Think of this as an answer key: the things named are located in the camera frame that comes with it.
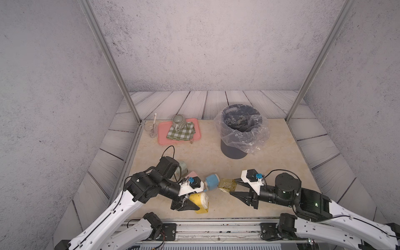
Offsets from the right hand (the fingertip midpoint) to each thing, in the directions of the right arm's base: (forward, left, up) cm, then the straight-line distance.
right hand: (234, 187), depth 59 cm
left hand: (-4, +13, -5) cm, 15 cm away
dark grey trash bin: (+44, -10, -12) cm, 46 cm away
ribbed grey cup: (+55, +32, -21) cm, 67 cm away
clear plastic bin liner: (+27, -18, -3) cm, 32 cm away
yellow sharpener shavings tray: (+2, +2, -2) cm, 3 cm away
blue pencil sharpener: (+10, +8, -20) cm, 24 cm away
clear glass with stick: (+51, +50, -21) cm, 74 cm away
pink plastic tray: (+54, +43, -26) cm, 74 cm away
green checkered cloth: (+48, +27, -27) cm, 61 cm away
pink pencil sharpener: (+15, +19, -22) cm, 33 cm away
